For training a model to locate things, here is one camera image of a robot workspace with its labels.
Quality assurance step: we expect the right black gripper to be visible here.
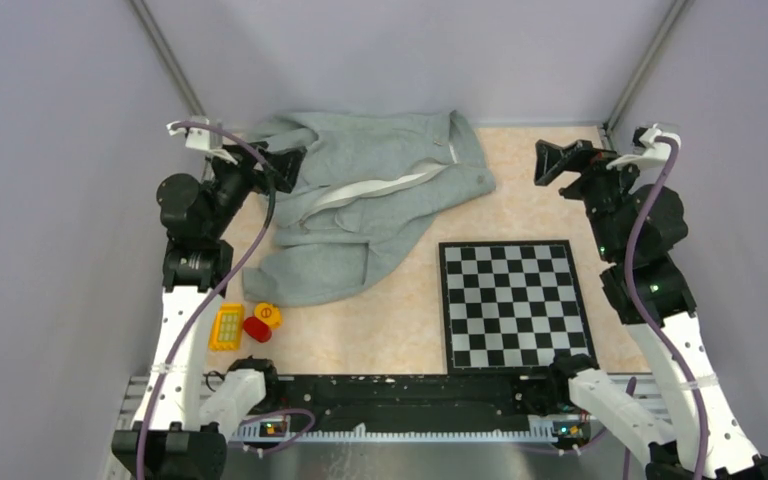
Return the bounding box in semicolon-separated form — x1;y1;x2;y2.
533;138;652;260

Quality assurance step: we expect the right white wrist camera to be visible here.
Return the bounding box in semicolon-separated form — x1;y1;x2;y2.
607;123;682;170

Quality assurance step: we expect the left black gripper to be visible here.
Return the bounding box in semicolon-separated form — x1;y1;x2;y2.
205;140;306;238

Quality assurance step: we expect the black white checkerboard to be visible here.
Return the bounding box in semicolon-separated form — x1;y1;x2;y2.
438;239;595;375

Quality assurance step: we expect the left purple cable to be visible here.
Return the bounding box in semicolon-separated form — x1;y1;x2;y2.
134;120;277;480

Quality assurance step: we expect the yellow toy block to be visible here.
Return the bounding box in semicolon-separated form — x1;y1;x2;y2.
208;303;245;352

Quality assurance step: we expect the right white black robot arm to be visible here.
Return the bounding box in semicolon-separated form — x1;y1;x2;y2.
534;127;768;479

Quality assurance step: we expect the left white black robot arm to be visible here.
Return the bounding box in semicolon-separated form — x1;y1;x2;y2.
111;141;306;479

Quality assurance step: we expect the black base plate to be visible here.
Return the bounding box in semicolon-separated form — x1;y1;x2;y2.
255;373;564;434

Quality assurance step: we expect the grey zip-up jacket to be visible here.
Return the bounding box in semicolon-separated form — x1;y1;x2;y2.
241;110;496;307

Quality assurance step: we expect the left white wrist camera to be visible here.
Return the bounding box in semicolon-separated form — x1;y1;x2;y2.
166;122;238;165

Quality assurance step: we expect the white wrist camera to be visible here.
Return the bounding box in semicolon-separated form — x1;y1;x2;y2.
166;122;238;165
607;123;682;170

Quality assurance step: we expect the red yellow toy button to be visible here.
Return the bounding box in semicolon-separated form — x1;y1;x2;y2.
242;302;283;343

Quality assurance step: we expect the aluminium frame rail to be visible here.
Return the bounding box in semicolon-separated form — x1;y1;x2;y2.
116;374;683;458

